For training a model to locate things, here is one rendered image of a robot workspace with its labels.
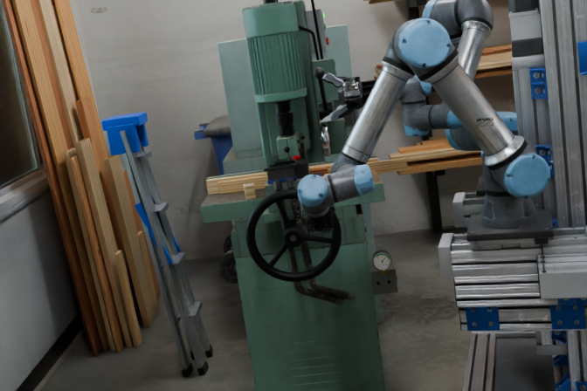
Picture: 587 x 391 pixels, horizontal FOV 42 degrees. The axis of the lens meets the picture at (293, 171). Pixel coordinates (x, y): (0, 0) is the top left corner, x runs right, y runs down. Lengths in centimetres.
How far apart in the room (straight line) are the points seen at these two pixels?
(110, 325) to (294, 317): 148
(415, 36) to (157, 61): 327
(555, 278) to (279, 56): 110
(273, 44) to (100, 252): 170
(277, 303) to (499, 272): 78
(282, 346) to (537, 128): 109
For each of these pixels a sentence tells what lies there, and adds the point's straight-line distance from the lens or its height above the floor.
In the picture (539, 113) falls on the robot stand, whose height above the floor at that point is 109.
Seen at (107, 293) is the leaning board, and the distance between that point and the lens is 382.
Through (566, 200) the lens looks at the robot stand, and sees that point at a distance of 232.
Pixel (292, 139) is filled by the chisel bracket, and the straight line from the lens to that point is 255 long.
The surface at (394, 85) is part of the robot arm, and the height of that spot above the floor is 124.
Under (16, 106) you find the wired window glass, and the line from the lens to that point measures 405.
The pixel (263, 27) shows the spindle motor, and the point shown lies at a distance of 249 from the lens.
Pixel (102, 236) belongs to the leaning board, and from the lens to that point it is 378.
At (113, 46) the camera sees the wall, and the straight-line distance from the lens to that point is 504.
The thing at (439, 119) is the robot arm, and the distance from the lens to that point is 233.
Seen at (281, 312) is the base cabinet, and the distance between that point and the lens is 258.
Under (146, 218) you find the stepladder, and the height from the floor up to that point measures 72.
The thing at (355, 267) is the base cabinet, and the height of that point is 63.
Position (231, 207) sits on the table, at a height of 88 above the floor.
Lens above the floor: 142
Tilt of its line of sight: 11 degrees down
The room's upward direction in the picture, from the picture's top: 8 degrees counter-clockwise
